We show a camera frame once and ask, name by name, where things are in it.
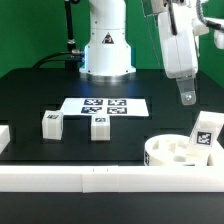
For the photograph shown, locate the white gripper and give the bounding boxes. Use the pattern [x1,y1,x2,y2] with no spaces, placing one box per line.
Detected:
[158,3,198,106]

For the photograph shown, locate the white round stool seat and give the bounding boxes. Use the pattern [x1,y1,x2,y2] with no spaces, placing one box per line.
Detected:
[143,133,209,167]

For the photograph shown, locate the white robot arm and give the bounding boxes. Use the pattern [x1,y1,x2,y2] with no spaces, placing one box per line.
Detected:
[80,0,224,105]

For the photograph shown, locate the white marker sheet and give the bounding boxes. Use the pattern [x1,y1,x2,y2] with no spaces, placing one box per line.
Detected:
[60,98,149,117]

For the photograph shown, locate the black pole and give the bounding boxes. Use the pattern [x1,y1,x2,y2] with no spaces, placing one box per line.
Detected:
[64,0,80,52]

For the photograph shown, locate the white front fence bar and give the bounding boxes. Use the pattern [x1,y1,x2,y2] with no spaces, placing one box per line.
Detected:
[0,166,224,193]

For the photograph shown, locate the white fence bar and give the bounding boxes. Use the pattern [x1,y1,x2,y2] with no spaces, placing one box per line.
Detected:
[0,125,10,154]
[0,166,224,193]

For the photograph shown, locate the white left fence bar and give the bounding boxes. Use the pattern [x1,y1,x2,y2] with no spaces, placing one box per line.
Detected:
[0,125,10,154]

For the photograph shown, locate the black cable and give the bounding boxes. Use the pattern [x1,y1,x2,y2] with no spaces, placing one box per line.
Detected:
[32,49,87,69]

